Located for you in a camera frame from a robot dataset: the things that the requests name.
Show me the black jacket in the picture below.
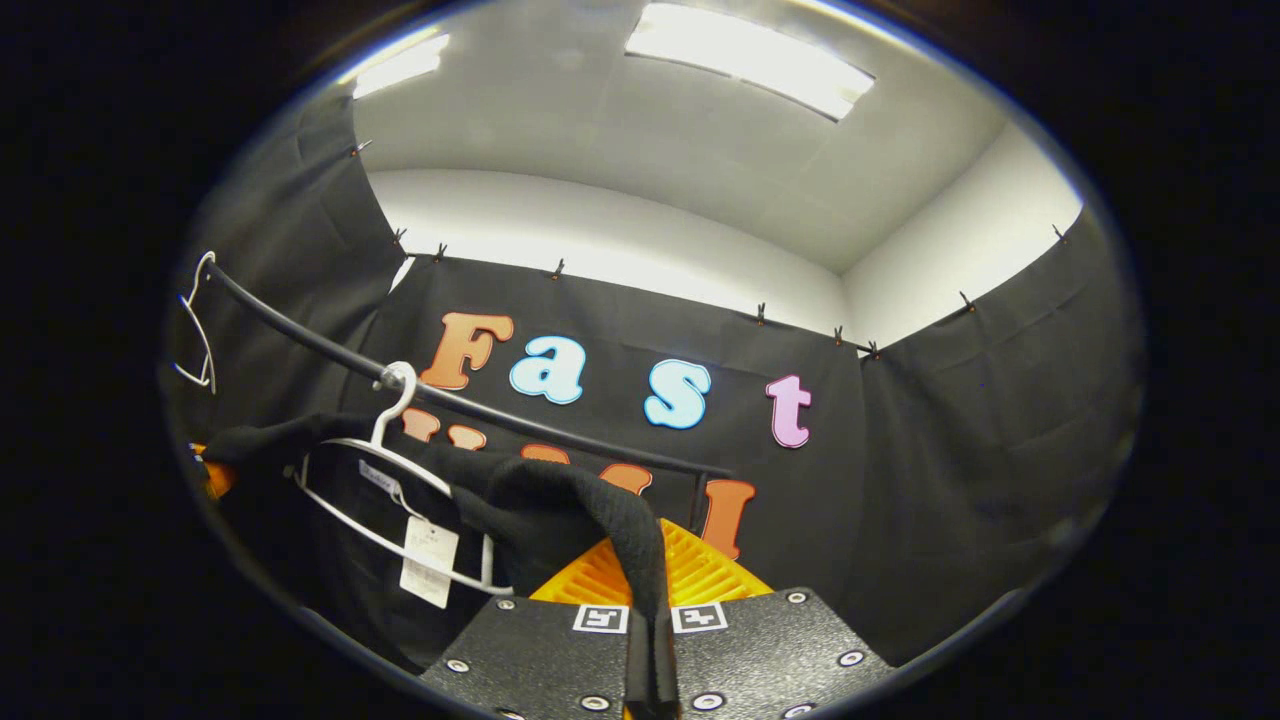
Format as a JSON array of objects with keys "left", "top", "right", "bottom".
[{"left": 200, "top": 412, "right": 681, "bottom": 716}]

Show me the small ceiling light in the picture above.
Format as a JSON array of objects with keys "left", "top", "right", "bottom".
[{"left": 350, "top": 33, "right": 451, "bottom": 99}]

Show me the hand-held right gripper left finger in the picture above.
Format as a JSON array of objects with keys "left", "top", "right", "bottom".
[{"left": 418, "top": 535, "right": 651, "bottom": 720}]

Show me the empty white hanger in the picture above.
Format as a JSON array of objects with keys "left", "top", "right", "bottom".
[{"left": 175, "top": 250, "right": 218, "bottom": 396}]

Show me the long ceiling light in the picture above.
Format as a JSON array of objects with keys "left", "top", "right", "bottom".
[{"left": 625, "top": 3, "right": 876, "bottom": 123}]

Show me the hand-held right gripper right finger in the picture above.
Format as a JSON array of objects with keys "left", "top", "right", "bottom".
[{"left": 660, "top": 518, "right": 896, "bottom": 720}]

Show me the black backdrop cloth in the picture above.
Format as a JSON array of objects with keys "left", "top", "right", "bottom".
[{"left": 160, "top": 95, "right": 1146, "bottom": 671}]

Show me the black clothes rack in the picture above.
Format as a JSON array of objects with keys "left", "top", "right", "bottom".
[{"left": 203, "top": 262, "right": 738, "bottom": 536}]

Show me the white hanger with jacket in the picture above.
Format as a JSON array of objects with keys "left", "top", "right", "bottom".
[{"left": 295, "top": 360, "right": 516, "bottom": 598}]

